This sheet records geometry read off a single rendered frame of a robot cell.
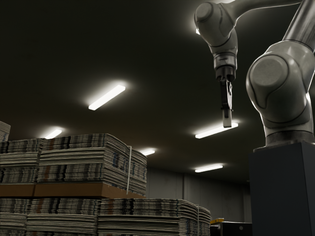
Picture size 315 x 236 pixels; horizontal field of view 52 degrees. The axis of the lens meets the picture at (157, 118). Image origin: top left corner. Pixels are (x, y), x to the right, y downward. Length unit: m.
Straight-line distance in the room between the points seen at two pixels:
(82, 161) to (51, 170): 0.13
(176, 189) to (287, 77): 11.49
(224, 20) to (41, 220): 0.96
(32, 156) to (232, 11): 0.92
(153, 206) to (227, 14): 0.70
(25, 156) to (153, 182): 10.46
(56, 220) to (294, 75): 0.89
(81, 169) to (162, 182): 10.81
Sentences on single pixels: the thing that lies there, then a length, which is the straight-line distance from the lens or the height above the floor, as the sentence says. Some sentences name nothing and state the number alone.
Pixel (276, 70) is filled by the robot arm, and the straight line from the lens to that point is 0.93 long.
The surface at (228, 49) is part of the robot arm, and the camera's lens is 1.31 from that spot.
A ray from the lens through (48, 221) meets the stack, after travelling 1.23.
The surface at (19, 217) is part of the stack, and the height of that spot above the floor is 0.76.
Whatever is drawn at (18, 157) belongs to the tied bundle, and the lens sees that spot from 1.39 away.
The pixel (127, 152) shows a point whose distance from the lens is 1.32.
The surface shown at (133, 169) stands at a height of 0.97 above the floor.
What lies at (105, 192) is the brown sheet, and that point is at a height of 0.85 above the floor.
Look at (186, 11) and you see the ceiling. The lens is 3.80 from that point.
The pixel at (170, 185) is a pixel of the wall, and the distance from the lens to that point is 12.17.
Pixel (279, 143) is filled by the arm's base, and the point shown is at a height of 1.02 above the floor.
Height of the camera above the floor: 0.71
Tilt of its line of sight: 21 degrees up
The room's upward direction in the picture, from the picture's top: 3 degrees clockwise
